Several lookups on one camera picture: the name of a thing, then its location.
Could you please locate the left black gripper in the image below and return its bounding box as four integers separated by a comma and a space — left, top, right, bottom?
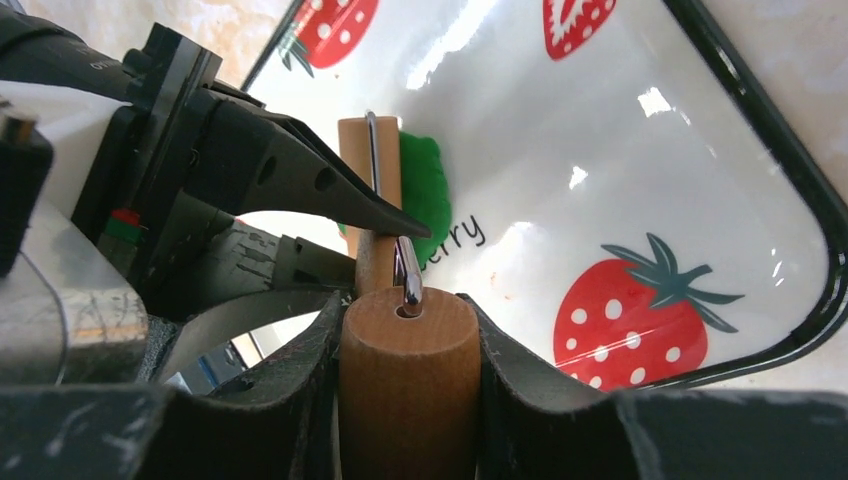
72, 24, 431, 305

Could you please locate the wooden rolling pin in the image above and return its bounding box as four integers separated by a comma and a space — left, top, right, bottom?
336, 111, 484, 480

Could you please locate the white strawberry tray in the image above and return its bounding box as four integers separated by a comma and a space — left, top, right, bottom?
248, 1, 847, 390

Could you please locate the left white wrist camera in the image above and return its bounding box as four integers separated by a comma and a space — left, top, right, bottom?
1, 80, 148, 385

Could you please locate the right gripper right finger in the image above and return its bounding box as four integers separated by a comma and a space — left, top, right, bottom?
478, 312, 847, 479

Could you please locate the green dough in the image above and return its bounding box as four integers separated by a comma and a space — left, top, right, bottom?
371, 132, 452, 256

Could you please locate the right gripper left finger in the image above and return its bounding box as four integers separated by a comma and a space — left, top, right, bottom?
1, 292, 345, 479

